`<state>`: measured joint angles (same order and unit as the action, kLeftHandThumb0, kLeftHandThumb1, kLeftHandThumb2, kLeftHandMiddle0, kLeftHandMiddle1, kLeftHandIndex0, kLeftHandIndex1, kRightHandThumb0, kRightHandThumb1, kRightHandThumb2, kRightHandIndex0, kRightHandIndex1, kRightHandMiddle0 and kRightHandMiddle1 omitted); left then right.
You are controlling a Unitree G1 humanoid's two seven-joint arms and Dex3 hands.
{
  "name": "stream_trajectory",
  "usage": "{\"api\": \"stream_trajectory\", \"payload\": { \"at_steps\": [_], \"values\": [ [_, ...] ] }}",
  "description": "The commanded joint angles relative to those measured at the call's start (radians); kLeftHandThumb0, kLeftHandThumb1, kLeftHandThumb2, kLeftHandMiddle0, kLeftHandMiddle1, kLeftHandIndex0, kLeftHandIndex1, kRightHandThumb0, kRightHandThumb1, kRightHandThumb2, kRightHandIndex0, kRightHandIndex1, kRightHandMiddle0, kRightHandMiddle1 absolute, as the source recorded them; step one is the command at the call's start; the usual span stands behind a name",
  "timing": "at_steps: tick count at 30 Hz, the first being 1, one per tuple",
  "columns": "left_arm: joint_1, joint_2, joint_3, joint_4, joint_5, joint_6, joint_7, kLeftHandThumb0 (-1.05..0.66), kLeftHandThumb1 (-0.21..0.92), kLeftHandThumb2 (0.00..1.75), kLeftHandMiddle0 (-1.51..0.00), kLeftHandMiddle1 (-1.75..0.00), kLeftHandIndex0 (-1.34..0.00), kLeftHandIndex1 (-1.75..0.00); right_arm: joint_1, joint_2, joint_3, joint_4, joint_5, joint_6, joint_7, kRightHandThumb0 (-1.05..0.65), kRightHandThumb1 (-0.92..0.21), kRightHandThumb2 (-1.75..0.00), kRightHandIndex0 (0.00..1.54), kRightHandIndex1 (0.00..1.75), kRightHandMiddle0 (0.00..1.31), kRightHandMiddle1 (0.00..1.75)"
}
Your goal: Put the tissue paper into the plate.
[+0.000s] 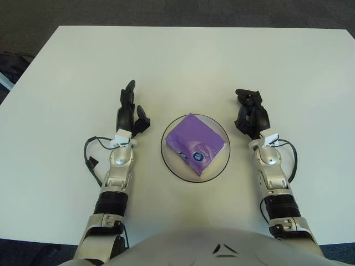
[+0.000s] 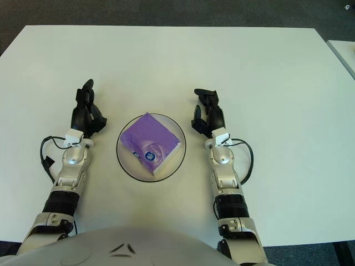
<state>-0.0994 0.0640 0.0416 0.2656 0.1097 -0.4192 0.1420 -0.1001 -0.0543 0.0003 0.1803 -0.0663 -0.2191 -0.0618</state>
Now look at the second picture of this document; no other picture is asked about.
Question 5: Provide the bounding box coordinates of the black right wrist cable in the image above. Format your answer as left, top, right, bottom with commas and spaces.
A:
230, 138, 253, 185

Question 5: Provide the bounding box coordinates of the white side table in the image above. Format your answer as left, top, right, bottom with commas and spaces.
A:
326, 39, 355, 80

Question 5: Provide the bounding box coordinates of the black table leg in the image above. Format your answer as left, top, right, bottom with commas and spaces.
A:
331, 241, 350, 266

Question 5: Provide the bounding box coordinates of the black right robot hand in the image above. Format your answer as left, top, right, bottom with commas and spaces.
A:
190, 88, 225, 139

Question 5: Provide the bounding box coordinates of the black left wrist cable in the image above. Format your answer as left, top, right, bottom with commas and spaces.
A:
39, 135, 69, 185

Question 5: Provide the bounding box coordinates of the grey robot torso shell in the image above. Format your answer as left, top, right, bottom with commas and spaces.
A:
0, 226, 234, 266

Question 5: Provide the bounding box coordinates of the purple tissue paper pack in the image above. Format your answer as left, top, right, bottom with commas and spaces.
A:
120, 112, 182, 177

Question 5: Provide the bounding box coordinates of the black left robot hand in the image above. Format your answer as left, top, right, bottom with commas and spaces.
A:
70, 79, 108, 139

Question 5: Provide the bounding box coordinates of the white plate with black rim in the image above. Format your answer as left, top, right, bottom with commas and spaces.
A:
115, 114, 187, 183

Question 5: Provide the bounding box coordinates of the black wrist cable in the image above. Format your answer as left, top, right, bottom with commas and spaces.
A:
39, 135, 69, 185
230, 138, 253, 185

